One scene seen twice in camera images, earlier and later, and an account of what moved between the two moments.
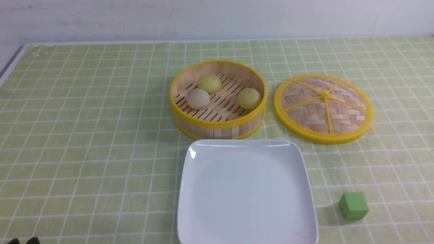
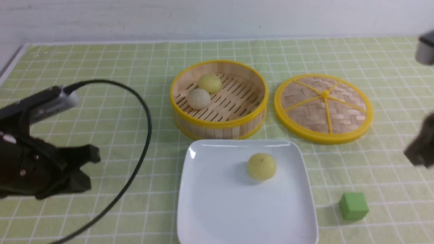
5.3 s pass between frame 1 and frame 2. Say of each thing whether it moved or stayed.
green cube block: stayed
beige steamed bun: stayed
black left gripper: moved
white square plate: stayed
